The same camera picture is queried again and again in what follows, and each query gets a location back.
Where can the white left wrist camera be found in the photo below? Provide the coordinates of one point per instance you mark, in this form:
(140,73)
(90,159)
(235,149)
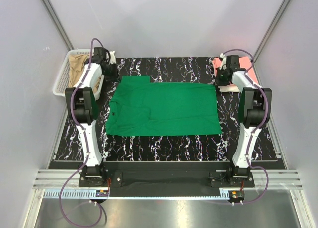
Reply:
(111,59)

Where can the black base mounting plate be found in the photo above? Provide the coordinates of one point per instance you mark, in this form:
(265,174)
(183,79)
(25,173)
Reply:
(176,177)

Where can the white slotted cable duct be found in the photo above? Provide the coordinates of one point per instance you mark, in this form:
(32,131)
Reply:
(95,194)

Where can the white plastic basket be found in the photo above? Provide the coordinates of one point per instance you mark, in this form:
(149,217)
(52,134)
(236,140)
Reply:
(62,76)

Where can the folded cream t shirt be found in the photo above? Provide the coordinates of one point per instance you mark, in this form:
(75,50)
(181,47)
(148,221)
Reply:
(228,88)

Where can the green t shirt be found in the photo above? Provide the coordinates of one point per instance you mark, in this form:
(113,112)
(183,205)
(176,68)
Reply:
(140,107)

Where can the beige crumpled t shirt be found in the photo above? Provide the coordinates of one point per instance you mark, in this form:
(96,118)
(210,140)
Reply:
(76,67)

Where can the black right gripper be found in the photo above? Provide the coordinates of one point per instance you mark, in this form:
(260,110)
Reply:
(221,78)

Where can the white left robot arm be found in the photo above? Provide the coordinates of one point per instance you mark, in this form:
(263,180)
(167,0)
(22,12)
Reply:
(83,109)

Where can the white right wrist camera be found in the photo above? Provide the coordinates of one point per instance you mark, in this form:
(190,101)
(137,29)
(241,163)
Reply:
(223,59)

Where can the aluminium frame post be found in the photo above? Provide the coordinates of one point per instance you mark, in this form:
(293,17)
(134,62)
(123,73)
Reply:
(57,23)
(274,23)

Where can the folded pink t shirt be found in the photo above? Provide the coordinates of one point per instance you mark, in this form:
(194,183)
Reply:
(244,63)

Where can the right aluminium frame post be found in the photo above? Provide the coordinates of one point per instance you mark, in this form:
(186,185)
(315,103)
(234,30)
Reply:
(274,23)

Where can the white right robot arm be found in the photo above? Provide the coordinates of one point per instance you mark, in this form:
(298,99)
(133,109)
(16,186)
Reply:
(253,112)

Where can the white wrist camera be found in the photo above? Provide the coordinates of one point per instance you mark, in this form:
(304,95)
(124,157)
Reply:
(111,59)
(223,59)

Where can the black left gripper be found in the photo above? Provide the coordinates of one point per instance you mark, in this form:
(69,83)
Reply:
(113,72)

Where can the left aluminium frame post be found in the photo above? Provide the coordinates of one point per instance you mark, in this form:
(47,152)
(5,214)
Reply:
(57,23)

